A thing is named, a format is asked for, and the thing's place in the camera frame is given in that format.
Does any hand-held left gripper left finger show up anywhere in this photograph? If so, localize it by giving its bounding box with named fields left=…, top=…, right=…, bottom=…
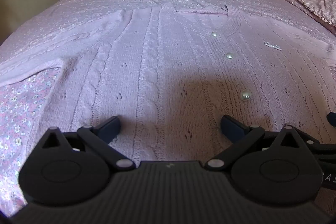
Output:
left=39, top=115, right=136, bottom=171

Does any pink knit cardigan sweater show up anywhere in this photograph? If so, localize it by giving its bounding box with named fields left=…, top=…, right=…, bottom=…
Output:
left=0, top=2, right=336, bottom=165

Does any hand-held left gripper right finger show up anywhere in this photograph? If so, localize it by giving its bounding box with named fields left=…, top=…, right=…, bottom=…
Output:
left=205, top=115, right=303, bottom=171

